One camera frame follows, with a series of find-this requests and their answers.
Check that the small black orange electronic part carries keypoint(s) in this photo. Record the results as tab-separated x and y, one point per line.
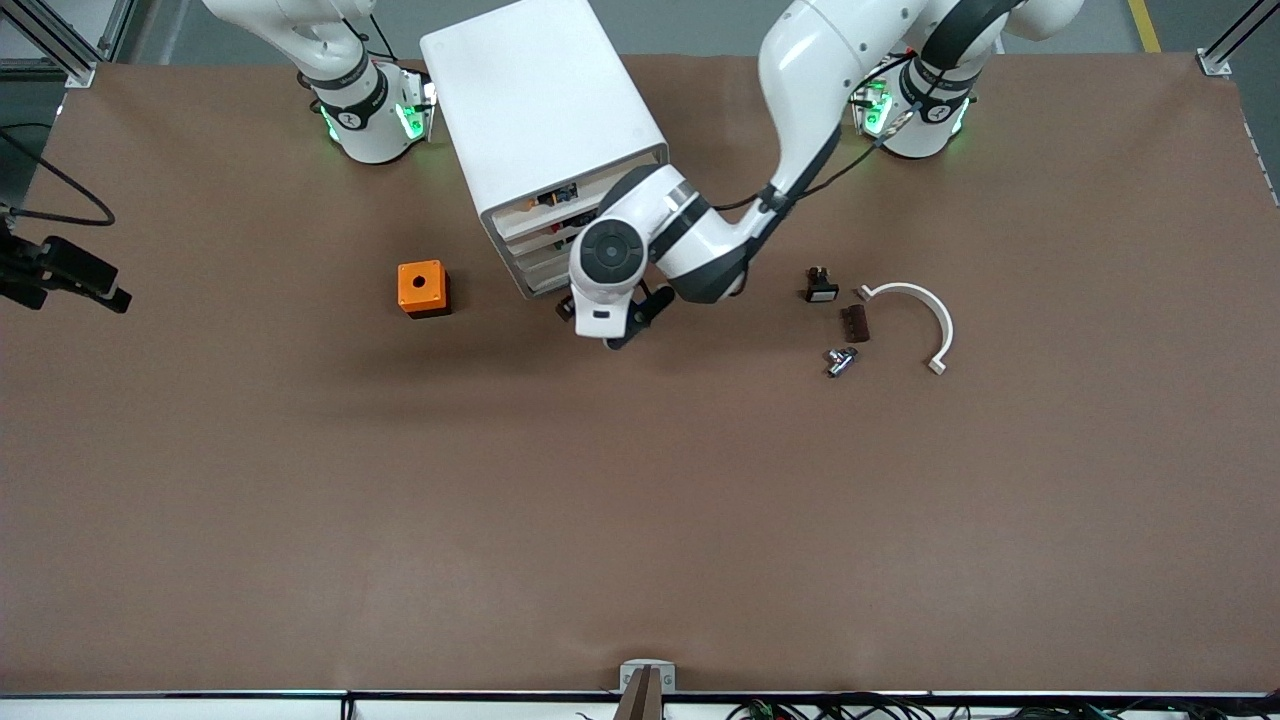
555	197

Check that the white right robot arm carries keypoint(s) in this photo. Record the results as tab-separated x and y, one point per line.
365	110

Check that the grey mounting bracket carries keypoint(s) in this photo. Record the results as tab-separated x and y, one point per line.
630	675

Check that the brown terminal block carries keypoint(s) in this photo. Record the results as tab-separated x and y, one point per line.
855	324

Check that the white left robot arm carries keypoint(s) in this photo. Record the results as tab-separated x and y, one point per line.
700	240

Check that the brown camera mount bar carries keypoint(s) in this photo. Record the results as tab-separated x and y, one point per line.
640	700

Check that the silver metal key switch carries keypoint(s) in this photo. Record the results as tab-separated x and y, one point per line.
840	362

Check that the aluminium frame post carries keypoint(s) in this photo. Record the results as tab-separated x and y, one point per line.
75	55
1213	62

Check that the white table edge rail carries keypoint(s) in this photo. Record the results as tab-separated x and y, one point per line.
200	705

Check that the orange box with round hole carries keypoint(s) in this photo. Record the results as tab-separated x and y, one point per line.
420	285

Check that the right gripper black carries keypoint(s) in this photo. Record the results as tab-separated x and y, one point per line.
22	268

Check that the small black red electronic part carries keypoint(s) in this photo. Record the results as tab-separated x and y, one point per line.
572	220

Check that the black switch with white face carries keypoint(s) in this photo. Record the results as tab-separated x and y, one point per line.
822	287

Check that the white curved plastic arc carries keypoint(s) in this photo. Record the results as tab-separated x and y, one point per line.
940	315

